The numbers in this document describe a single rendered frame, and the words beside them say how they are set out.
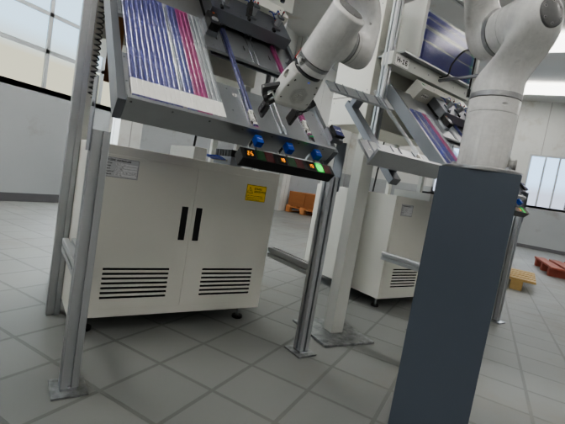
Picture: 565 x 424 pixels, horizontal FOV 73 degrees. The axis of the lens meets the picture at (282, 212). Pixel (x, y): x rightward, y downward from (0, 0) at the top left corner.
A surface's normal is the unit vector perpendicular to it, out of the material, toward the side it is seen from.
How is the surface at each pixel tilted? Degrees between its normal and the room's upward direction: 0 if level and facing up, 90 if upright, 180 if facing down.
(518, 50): 127
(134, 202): 90
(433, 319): 90
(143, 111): 136
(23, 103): 90
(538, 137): 90
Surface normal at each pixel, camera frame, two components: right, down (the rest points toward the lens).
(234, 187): 0.57, 0.16
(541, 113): -0.47, -0.01
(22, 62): 0.87, 0.18
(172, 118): 0.27, 0.82
